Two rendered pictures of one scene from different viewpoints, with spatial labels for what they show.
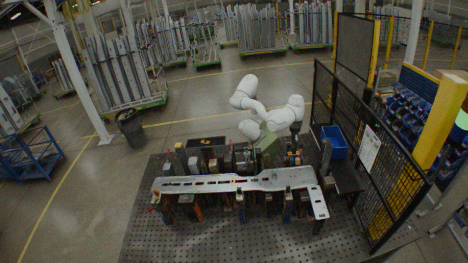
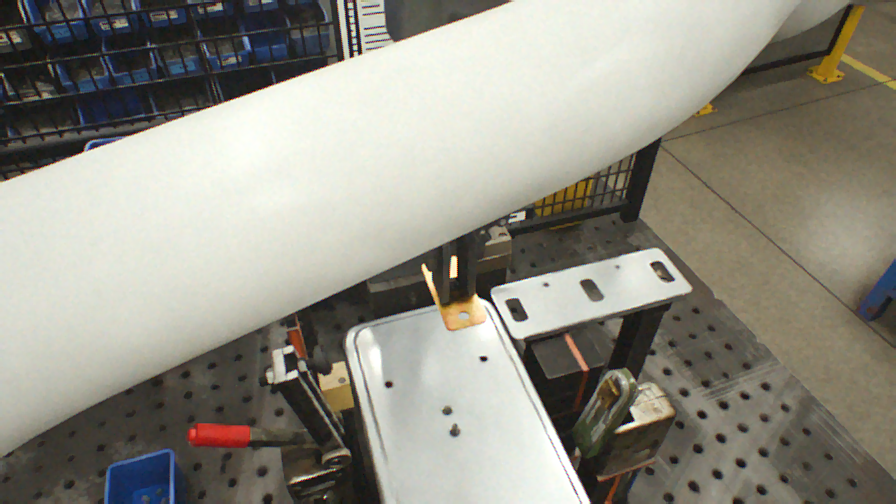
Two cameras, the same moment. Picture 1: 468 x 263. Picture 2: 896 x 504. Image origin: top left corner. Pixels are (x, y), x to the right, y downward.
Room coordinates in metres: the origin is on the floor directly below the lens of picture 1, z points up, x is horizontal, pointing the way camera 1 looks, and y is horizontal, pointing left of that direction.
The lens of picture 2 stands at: (1.19, -0.07, 1.66)
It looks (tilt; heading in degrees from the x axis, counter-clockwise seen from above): 45 degrees down; 246
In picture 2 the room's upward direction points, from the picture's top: straight up
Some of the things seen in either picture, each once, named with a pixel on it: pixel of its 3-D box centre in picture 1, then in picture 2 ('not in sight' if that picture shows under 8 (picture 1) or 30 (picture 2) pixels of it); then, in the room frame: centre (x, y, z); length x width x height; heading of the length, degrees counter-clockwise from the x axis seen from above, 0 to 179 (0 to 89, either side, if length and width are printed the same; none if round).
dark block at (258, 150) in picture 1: (259, 167); not in sight; (1.27, -0.17, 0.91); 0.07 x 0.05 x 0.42; 174
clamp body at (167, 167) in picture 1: (173, 179); not in sight; (1.31, 0.64, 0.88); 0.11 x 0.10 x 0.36; 174
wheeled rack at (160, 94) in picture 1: (126, 81); not in sight; (4.92, 2.56, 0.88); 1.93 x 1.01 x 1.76; 94
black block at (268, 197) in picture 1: (268, 207); not in sight; (0.89, -0.18, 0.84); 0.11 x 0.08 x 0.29; 174
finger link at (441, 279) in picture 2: not in sight; (440, 264); (1.05, -0.40, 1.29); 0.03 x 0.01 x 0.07; 84
